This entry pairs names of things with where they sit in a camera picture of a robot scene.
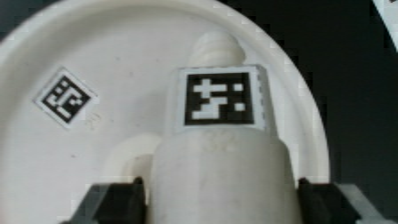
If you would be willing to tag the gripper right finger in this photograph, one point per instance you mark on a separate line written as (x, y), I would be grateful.
(336, 205)

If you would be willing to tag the white round table top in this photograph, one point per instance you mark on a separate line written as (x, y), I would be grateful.
(87, 60)

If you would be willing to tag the white cylindrical table leg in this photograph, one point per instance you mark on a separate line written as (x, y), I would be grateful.
(222, 175)

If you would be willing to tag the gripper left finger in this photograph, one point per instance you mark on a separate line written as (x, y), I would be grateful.
(112, 204)

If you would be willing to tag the white marker sheet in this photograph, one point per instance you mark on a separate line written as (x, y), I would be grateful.
(387, 12)

